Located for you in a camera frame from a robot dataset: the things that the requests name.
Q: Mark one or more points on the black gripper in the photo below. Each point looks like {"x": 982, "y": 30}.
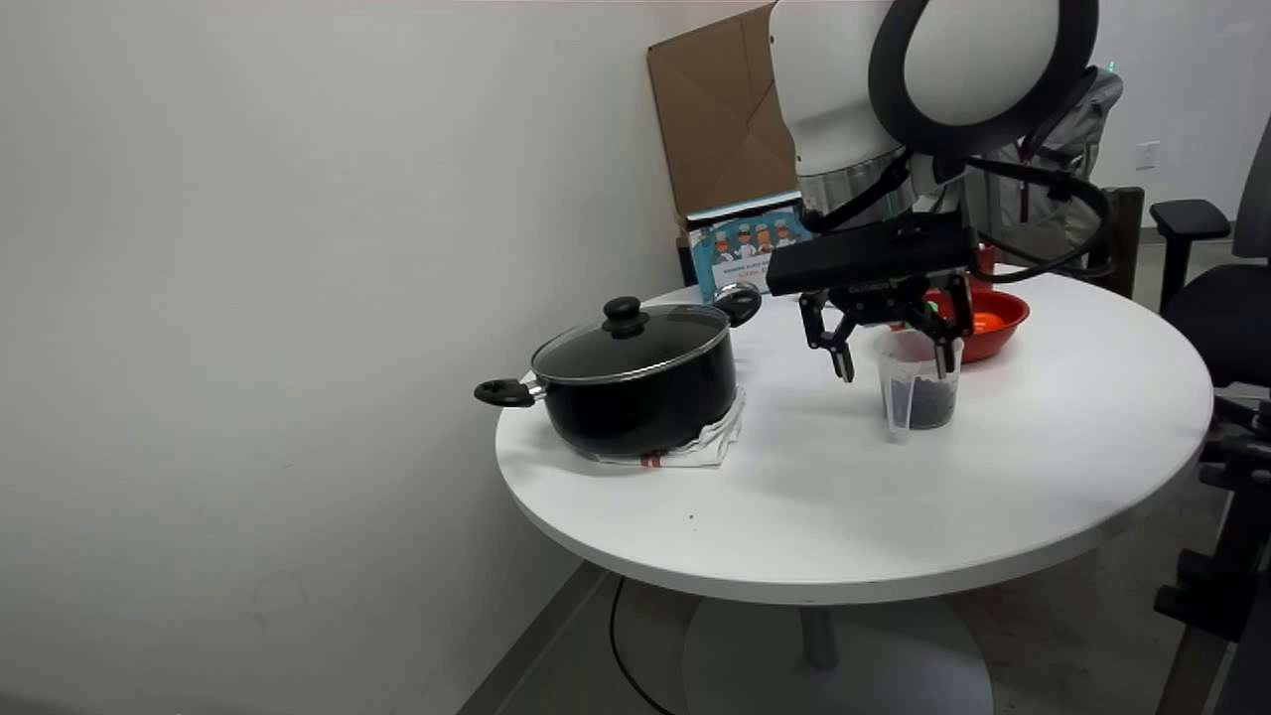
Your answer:
{"x": 888, "y": 307}

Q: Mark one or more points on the dark brown beans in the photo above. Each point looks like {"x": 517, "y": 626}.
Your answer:
{"x": 929, "y": 406}

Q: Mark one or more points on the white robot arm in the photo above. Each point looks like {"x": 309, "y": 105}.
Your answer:
{"x": 822, "y": 79}

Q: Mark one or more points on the red bowl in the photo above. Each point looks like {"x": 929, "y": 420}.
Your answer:
{"x": 994, "y": 330}

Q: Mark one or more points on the grey backpack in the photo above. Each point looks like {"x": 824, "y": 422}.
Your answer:
{"x": 1077, "y": 179}

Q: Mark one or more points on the dark wooden chair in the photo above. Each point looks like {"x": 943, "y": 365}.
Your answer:
{"x": 1124, "y": 240}

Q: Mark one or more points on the black glass pot lid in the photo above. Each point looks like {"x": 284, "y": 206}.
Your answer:
{"x": 638, "y": 348}

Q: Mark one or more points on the black cooking pot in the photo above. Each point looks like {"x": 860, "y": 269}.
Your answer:
{"x": 638, "y": 416}

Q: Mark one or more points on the brown cardboard sheet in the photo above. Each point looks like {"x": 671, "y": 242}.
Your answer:
{"x": 722, "y": 119}

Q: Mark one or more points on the black office chair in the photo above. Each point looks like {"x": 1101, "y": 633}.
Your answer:
{"x": 1227, "y": 320}

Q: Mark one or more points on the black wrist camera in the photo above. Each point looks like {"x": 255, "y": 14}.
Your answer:
{"x": 860, "y": 257}

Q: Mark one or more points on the white table pedestal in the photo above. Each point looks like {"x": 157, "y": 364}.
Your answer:
{"x": 849, "y": 670}

